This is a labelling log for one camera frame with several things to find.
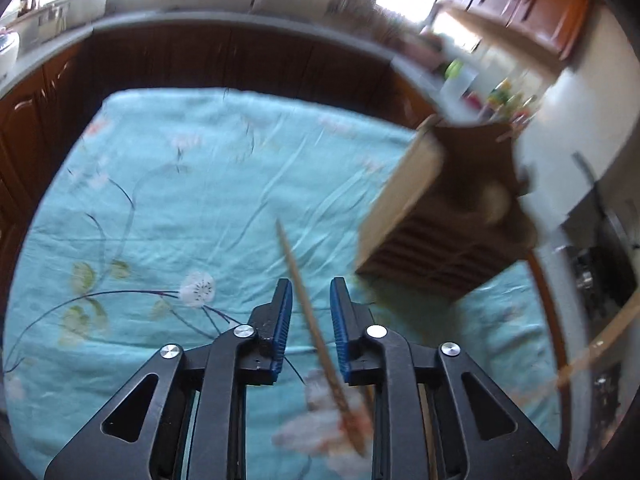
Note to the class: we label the teal floral tablecloth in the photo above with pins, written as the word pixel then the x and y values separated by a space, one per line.
pixel 175 200

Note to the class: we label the wooden utensil holder box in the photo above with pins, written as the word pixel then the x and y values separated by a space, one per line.
pixel 400 210

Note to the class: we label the yellow-green oil bottle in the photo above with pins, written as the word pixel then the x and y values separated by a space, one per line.
pixel 502 92

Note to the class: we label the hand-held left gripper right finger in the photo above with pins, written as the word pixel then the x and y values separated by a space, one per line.
pixel 340 320

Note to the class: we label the wooden wall cabinets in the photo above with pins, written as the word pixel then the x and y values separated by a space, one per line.
pixel 525 0

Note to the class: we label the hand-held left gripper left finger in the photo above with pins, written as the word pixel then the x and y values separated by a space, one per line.
pixel 282 320

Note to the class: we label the grey kitchen countertop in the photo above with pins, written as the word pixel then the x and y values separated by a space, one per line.
pixel 240 20

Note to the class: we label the white and red appliance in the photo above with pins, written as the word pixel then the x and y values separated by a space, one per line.
pixel 7 55

